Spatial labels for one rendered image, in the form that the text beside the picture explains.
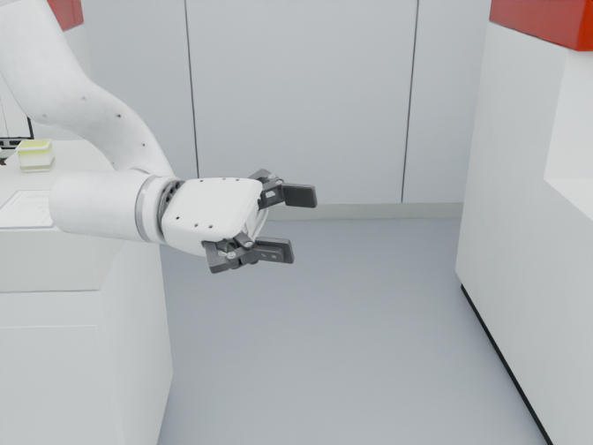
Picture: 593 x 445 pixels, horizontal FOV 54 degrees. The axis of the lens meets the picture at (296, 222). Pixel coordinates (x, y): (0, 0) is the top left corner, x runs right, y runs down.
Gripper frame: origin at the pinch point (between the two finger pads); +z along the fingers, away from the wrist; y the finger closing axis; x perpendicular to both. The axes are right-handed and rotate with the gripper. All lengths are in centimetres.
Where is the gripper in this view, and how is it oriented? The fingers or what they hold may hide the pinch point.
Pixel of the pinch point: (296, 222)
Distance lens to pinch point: 66.6
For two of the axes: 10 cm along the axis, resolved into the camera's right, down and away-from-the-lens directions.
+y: -2.9, 6.7, -6.8
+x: -1.5, -7.3, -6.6
